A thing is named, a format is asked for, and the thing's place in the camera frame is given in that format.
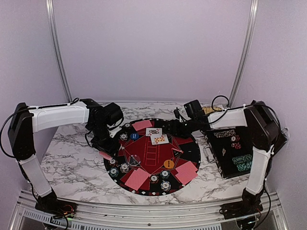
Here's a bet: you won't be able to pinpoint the dealt red card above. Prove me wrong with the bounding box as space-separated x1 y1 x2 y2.
175 168 197 185
132 120 153 131
176 161 198 173
129 168 150 190
125 171 146 190

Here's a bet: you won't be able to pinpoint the right aluminium frame post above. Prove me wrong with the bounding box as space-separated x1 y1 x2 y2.
229 0 259 107

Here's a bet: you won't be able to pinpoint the red dice in case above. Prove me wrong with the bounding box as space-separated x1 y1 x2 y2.
231 142 242 150

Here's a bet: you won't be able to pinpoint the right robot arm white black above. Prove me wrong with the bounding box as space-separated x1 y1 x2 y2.
163 100 283 215

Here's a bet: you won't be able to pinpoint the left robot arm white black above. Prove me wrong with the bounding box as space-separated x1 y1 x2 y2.
3 98 124 213

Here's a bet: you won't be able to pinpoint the face up white card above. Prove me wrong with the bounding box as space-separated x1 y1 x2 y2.
145 128 162 137

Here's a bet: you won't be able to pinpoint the blue white chip row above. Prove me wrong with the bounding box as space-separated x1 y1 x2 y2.
213 129 236 138

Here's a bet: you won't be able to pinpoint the yellow woven bamboo mat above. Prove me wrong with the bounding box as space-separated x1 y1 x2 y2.
203 106 223 115

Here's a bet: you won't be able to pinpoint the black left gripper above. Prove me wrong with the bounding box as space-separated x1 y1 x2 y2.
89 122 120 158

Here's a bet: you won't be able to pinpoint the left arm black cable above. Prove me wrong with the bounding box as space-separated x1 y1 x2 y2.
0 97 80 159

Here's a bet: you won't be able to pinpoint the blue small blind button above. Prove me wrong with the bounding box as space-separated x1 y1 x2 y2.
130 133 139 140

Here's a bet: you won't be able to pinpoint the teal chip row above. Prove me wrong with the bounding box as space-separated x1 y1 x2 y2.
232 154 252 165
236 161 252 172

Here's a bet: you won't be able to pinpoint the orange big blind button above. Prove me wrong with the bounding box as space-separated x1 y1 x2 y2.
164 160 175 169

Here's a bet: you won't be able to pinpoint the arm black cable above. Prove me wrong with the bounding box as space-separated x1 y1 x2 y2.
0 97 80 159
177 95 281 144

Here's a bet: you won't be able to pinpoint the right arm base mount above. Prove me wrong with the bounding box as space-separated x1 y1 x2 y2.
219 201 263 219

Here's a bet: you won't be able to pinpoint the left aluminium frame post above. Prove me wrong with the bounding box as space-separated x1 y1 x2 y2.
46 0 72 102

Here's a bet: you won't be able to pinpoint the chip stack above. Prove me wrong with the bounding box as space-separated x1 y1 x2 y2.
109 159 118 167
150 175 159 184
123 123 132 129

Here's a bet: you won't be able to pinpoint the black poker set case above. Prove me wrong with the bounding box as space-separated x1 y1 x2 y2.
203 100 289 180

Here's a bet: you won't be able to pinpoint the aluminium frame post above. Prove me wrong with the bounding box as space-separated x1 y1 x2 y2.
46 0 72 102
229 0 259 107

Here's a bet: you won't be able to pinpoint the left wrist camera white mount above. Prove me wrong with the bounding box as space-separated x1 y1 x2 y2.
109 127 121 138

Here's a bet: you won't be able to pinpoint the ten of hearts card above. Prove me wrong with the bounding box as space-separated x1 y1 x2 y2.
151 134 169 145

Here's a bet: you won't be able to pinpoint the red playing card deck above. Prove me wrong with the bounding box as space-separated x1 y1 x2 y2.
99 151 112 161

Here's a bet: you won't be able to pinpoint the front aluminium rail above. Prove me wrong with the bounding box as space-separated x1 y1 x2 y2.
9 190 291 230

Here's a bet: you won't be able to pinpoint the teal chip row lower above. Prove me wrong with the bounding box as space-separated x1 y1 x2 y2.
236 161 252 172

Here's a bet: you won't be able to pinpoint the green chips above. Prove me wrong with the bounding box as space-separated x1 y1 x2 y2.
160 170 170 179
109 167 119 178

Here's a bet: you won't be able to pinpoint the teal chip row upper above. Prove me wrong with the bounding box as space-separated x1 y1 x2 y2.
232 154 252 165

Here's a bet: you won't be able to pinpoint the triangular all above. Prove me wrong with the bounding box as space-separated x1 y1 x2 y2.
171 148 184 158

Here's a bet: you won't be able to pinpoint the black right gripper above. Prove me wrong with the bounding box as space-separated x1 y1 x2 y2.
162 118 197 139

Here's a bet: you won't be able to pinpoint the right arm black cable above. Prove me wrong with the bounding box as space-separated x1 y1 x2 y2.
177 95 281 144

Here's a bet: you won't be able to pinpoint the round red black poker mat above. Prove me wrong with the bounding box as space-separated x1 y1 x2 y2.
104 126 201 196

